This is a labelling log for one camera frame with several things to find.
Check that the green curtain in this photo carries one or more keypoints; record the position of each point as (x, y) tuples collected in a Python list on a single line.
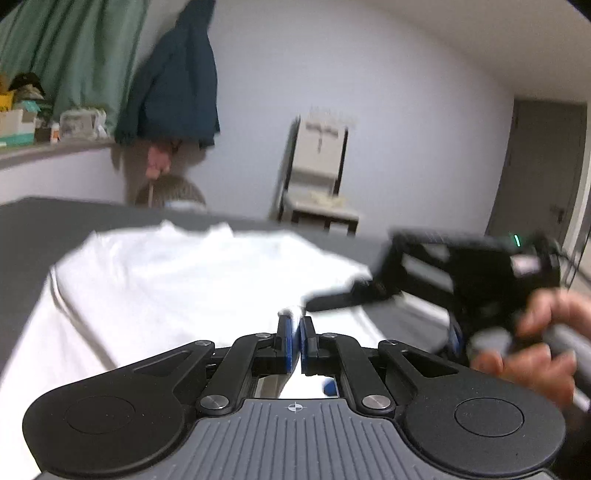
[(78, 50)]

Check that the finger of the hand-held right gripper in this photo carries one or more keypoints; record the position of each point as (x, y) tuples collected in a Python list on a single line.
[(455, 339), (341, 297)]

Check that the white t-shirt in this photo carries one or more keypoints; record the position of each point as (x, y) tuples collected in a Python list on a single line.
[(175, 281)]

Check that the woven basket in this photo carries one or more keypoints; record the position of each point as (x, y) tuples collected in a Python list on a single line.
[(182, 189)]

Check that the yellow cardboard box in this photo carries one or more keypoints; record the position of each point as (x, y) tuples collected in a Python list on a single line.
[(5, 99)]

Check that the person's right hand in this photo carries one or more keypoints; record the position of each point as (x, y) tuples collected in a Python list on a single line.
[(540, 369)]

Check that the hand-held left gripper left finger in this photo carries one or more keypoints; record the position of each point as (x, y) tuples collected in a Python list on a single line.
[(288, 350)]

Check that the grey door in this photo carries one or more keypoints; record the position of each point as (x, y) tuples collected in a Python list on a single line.
[(540, 175)]

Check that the teal and white box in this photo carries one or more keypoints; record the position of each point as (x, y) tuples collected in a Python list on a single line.
[(16, 127)]

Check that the beige chair with black frame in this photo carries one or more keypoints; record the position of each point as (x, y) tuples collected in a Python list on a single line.
[(318, 157)]

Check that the dark blue jacket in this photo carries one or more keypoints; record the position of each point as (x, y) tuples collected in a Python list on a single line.
[(175, 83)]

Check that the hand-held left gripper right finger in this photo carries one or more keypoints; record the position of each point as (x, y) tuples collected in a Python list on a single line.
[(304, 350)]

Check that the clear storage bag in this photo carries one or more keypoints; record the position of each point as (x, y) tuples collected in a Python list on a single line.
[(81, 122)]

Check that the black cap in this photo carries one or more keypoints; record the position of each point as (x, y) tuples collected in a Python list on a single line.
[(27, 83)]

